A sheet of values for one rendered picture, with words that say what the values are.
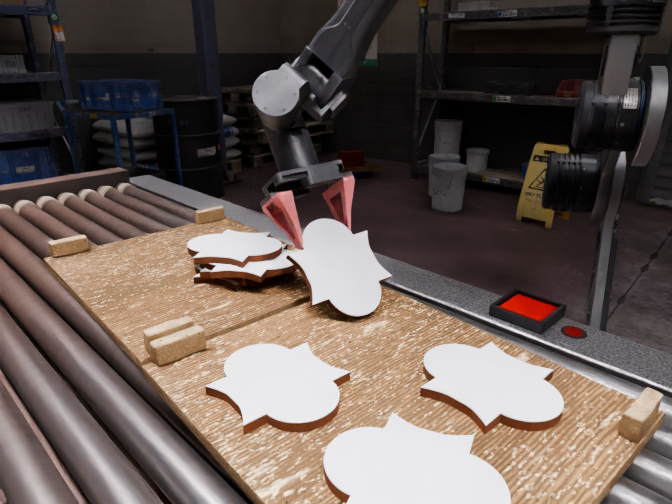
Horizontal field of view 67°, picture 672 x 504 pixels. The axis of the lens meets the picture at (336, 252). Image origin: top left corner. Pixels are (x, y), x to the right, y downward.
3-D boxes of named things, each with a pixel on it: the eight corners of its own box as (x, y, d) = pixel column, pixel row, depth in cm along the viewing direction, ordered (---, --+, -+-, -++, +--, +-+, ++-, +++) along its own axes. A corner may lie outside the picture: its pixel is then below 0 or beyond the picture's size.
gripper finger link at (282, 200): (343, 233, 67) (320, 167, 67) (296, 247, 63) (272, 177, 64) (322, 245, 72) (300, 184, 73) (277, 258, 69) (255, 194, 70)
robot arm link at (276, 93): (351, 100, 72) (307, 60, 73) (355, 64, 61) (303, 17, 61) (294, 160, 71) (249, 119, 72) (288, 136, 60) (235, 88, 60)
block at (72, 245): (86, 248, 89) (84, 233, 88) (90, 251, 88) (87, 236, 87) (50, 256, 85) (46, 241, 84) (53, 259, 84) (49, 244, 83)
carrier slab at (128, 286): (226, 223, 107) (225, 216, 107) (361, 284, 79) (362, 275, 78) (44, 266, 85) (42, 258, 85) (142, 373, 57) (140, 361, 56)
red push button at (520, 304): (516, 301, 74) (517, 293, 74) (556, 315, 71) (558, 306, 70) (496, 315, 71) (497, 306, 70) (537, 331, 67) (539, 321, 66)
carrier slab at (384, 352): (366, 287, 78) (367, 278, 77) (662, 425, 49) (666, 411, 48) (143, 377, 56) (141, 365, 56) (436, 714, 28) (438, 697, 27)
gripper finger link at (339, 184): (372, 224, 69) (349, 161, 69) (328, 237, 65) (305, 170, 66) (349, 236, 75) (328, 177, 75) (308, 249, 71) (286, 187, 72)
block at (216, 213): (220, 217, 106) (219, 204, 105) (225, 219, 105) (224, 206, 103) (194, 223, 102) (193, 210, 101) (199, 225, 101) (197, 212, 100)
